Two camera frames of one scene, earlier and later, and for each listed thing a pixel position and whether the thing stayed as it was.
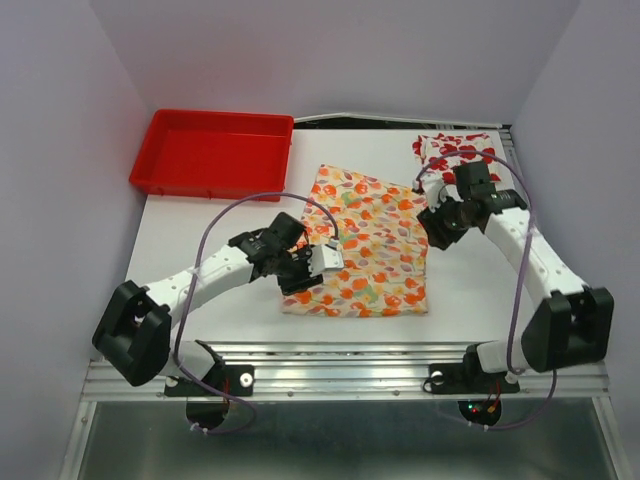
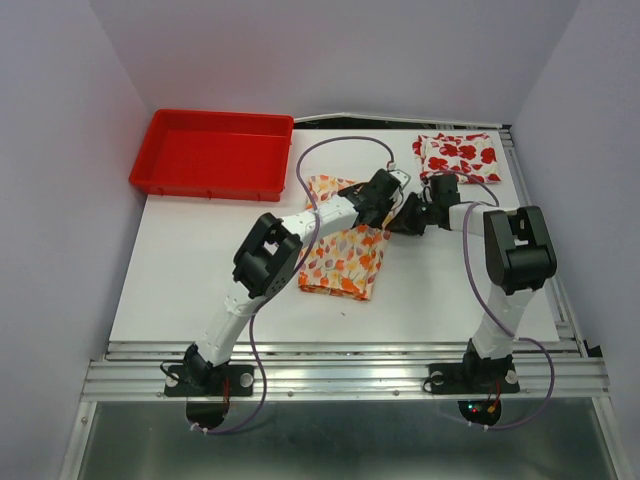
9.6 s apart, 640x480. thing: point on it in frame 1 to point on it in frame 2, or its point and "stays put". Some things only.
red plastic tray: x=214 y=154 stays put
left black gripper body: x=294 y=261 to x=383 y=210
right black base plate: x=469 y=377 stays put
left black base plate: x=233 y=380 stays put
